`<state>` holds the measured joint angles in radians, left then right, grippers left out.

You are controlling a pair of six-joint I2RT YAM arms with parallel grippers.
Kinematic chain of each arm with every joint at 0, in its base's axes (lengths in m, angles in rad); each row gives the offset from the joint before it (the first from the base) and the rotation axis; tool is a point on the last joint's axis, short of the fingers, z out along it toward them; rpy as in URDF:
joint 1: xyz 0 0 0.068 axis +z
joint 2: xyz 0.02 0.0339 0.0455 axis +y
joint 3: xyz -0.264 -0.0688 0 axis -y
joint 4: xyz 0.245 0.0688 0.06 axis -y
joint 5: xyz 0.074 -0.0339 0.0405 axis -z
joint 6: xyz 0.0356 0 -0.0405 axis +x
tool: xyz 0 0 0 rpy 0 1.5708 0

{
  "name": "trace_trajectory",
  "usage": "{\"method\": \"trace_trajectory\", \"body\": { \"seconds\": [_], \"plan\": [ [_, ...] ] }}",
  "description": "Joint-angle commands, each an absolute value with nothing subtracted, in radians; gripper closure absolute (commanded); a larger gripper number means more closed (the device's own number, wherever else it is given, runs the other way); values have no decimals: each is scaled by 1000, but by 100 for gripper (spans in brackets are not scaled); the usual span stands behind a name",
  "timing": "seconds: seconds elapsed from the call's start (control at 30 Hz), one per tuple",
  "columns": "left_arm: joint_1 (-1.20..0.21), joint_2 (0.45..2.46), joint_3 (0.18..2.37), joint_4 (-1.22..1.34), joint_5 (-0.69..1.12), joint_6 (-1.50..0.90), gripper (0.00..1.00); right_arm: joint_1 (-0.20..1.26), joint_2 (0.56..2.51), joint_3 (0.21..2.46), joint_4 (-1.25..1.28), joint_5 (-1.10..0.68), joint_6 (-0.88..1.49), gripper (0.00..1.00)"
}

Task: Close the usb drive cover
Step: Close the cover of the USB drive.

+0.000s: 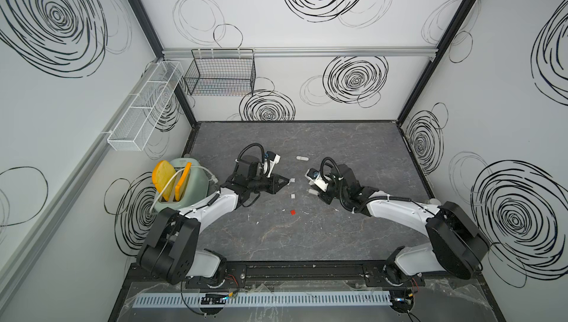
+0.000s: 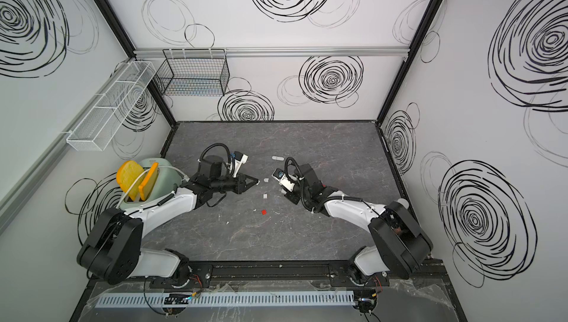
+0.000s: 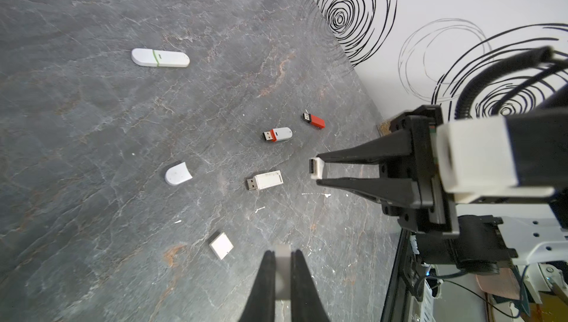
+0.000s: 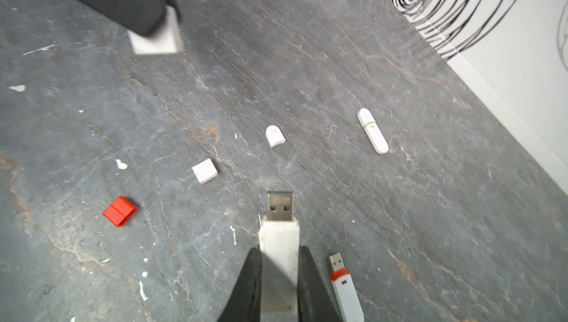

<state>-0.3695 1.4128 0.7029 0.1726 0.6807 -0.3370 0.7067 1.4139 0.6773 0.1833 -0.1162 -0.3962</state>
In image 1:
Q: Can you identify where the green toaster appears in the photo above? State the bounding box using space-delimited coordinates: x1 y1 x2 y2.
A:
150 158 217 213

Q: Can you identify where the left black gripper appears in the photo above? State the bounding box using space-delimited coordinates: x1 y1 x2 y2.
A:
247 172 288 195

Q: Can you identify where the black corrugated cable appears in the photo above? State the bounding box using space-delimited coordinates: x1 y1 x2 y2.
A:
236 142 266 168

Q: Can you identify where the white wire shelf basket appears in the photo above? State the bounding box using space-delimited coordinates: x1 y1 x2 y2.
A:
107 60 183 151

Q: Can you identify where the round yellow toast slice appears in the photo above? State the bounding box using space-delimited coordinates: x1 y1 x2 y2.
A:
152 160 177 202

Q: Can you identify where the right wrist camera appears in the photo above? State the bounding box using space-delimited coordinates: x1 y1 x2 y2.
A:
306 168 328 192

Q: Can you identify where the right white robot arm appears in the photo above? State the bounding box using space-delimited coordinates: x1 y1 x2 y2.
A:
306 162 490 286

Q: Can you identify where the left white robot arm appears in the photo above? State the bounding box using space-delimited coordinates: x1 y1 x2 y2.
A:
136 151 289 287

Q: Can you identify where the grey slotted cable duct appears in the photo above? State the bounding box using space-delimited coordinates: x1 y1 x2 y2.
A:
133 291 392 308

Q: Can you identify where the orange toast slice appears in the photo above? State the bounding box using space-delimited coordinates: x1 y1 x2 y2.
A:
175 162 192 202

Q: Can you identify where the black wire basket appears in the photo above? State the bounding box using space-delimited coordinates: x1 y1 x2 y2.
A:
184 48 256 97

